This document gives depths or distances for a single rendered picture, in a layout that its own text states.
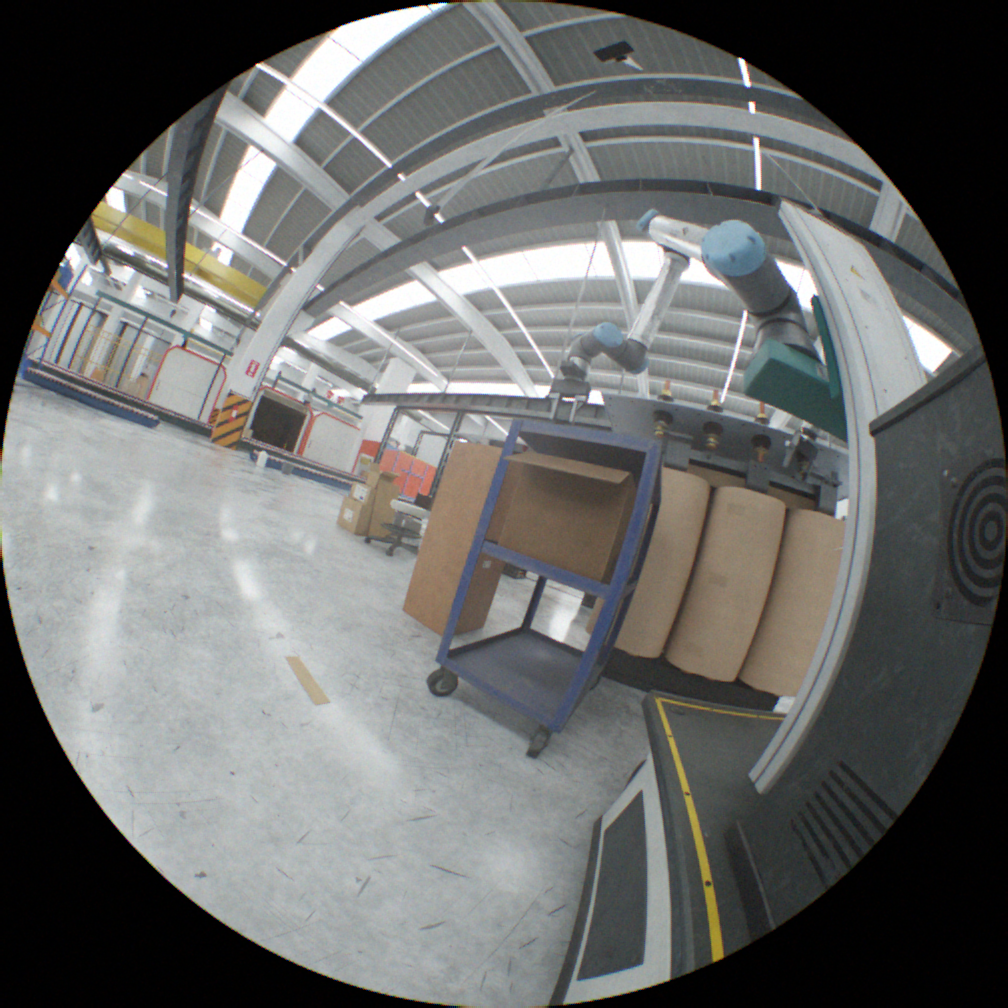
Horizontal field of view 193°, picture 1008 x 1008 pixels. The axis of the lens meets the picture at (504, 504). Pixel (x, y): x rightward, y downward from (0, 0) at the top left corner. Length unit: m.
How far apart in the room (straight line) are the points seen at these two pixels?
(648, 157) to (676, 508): 9.26
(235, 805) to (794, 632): 1.88
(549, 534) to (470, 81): 10.32
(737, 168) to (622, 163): 3.05
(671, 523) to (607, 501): 0.71
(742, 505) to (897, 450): 1.17
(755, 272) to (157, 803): 1.42
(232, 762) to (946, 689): 0.93
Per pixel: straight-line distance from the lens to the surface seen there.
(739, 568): 1.48
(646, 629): 1.44
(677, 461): 1.54
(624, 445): 0.77
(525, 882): 0.70
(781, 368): 0.70
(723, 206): 4.54
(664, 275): 1.26
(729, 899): 0.43
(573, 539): 0.76
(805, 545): 1.65
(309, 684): 0.95
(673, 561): 1.42
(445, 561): 1.41
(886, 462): 0.42
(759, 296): 0.78
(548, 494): 0.80
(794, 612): 1.63
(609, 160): 9.95
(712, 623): 1.47
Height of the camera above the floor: 0.61
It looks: 3 degrees up
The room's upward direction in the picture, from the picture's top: 18 degrees clockwise
